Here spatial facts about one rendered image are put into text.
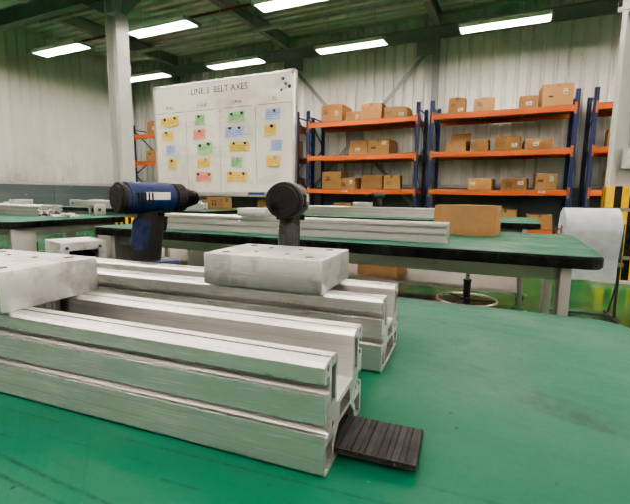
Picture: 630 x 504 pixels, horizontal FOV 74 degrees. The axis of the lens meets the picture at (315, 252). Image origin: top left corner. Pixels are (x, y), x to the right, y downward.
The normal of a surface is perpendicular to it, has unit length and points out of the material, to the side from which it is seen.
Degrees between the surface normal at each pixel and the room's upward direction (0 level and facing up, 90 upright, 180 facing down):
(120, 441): 0
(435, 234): 90
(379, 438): 0
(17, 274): 90
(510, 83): 90
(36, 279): 90
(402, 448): 0
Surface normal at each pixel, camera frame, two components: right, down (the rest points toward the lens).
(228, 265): -0.36, 0.12
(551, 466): 0.01, -0.99
